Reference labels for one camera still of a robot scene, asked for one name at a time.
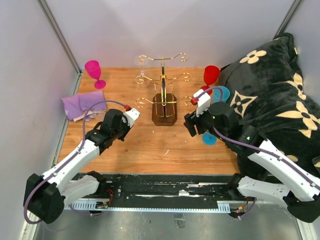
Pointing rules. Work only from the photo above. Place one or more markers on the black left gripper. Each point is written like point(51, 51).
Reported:
point(125, 122)

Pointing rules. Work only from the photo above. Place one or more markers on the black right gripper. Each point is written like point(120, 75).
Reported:
point(191, 119)

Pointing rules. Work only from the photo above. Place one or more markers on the blue wine glass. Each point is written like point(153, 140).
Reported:
point(209, 139)
point(220, 94)

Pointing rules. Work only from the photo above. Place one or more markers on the red wine glass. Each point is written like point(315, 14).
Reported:
point(210, 76)

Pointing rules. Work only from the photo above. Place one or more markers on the purple cloth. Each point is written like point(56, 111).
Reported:
point(75, 106)

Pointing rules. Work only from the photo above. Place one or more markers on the clear wine glass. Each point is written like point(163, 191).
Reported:
point(142, 76)

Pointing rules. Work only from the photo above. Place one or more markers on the pink wine glass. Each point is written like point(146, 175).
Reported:
point(93, 69)

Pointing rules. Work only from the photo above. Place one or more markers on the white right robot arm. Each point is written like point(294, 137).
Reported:
point(298, 191)

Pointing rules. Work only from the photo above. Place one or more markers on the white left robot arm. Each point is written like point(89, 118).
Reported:
point(47, 195)

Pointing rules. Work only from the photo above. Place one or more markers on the black floral blanket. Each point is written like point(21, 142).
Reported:
point(267, 92)

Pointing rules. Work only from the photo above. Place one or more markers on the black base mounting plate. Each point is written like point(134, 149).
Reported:
point(163, 193)

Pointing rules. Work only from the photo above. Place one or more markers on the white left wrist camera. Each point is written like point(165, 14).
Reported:
point(131, 115)

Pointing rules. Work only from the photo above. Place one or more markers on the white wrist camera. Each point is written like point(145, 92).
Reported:
point(131, 115)
point(202, 100)

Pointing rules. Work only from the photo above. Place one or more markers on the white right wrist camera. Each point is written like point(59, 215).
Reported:
point(202, 100)

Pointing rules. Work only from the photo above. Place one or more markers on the gold wire wine glass rack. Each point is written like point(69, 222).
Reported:
point(164, 110)

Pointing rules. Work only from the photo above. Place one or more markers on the left aluminium frame post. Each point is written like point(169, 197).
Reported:
point(44, 6)

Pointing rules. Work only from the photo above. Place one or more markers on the aluminium frame post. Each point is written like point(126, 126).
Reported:
point(286, 23)
point(44, 6)

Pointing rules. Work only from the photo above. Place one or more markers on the right aluminium frame post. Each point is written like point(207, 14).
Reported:
point(286, 23)

